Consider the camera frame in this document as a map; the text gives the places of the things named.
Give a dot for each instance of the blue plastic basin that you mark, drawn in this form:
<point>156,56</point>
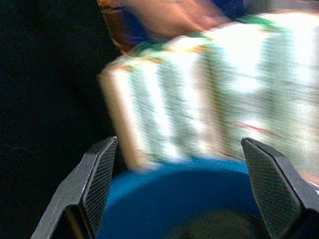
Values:
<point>179,189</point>

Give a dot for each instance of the white washing machine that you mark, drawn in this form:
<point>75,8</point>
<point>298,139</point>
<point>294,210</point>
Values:
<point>211,87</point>

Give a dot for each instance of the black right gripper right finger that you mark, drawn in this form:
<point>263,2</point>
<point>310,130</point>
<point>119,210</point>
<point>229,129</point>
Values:
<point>276,189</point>

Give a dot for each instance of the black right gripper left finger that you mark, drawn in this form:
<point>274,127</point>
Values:
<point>82,189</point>

